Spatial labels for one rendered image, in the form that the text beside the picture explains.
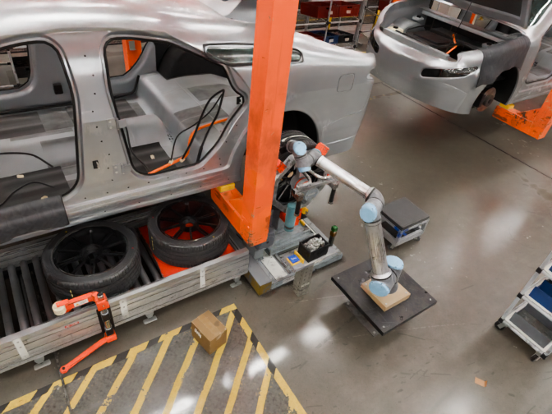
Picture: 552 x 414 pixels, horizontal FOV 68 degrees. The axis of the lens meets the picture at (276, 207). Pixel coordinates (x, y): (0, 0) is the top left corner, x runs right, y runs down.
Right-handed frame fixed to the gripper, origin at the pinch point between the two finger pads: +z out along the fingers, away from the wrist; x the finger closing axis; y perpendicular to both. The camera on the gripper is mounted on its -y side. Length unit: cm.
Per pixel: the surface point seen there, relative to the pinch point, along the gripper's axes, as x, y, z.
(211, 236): -34, -82, 10
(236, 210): -27, -54, 8
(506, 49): -76, 300, 66
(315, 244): -76, -20, -23
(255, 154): 15, -28, -41
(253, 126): 32, -21, -44
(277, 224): -72, -27, 38
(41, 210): 54, -159, -4
